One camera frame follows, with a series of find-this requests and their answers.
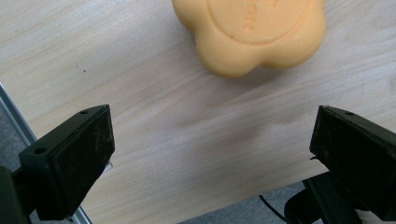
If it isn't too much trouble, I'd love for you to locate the thin black cable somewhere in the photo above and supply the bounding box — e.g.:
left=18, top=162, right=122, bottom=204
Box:
left=259, top=194, right=287, bottom=222

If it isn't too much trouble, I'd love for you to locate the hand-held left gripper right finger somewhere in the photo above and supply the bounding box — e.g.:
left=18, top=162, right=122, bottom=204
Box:
left=309, top=105, right=396, bottom=222

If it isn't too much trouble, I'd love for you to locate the orange flower-shaped soap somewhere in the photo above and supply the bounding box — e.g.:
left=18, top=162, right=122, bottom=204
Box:
left=171, top=0, right=328, bottom=79

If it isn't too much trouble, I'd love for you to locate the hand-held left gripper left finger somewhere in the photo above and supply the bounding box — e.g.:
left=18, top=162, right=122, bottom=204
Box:
left=12, top=104, right=116, bottom=221

